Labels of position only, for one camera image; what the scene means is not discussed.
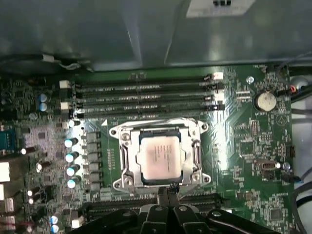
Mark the metal wire locking lever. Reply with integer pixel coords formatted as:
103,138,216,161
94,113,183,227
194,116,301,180
109,117,204,130

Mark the silver CPU chip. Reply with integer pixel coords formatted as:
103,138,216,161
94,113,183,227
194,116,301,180
136,128,188,185

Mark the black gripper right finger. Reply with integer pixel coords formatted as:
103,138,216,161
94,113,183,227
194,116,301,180
169,182,281,234

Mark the black RAM slot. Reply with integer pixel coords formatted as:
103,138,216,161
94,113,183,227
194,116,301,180
84,204,226,218
68,104,225,119
59,82,225,99
84,193,224,207
59,72,224,89
59,94,225,111

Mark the green motherboard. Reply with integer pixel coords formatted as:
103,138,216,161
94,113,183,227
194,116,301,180
0,63,294,234

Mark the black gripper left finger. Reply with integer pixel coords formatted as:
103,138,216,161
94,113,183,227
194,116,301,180
70,187,170,234

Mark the silver coin battery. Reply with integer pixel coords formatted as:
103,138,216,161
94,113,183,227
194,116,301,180
253,89,277,112

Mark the black PC case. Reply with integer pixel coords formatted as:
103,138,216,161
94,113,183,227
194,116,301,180
0,0,312,234

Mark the black cable with white tag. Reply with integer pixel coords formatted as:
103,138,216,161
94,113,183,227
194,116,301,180
0,52,95,74

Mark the white label sticker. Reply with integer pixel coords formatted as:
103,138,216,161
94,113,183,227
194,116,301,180
186,0,256,18

